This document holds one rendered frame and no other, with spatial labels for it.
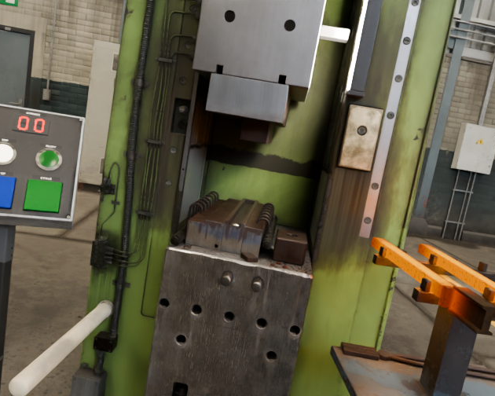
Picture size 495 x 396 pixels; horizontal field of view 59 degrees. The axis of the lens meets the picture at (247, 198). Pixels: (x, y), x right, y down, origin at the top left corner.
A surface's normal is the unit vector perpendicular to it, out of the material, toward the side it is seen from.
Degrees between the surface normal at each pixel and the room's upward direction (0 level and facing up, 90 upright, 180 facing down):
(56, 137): 60
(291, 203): 90
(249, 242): 90
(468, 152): 90
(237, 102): 90
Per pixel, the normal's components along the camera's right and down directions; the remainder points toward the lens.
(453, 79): 0.08, 0.17
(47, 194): 0.36, -0.32
